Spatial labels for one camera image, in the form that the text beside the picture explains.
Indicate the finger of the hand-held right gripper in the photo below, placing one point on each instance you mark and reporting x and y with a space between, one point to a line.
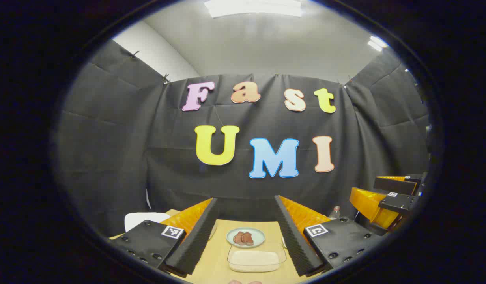
397 185
400 203

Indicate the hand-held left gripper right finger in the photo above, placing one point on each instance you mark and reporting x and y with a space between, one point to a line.
294 240

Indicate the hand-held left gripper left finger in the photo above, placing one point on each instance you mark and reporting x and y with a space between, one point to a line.
195 240

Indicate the white rice cooker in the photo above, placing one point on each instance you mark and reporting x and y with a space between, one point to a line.
142 219

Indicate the light green plate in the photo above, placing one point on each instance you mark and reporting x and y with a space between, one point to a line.
258 236

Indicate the reddish brown meat piece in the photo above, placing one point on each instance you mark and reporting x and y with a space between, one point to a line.
238 238
248 238

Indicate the clear plastic container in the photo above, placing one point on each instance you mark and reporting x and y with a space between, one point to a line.
255 260

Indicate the clear plastic water bottle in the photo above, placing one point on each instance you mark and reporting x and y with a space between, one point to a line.
334 213

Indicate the black backdrop cloth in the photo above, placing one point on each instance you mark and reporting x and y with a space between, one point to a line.
148 138

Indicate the small ceiling light panel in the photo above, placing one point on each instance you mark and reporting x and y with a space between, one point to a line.
377 42

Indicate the large ceiling light panel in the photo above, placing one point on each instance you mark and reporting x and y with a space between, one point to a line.
253 8

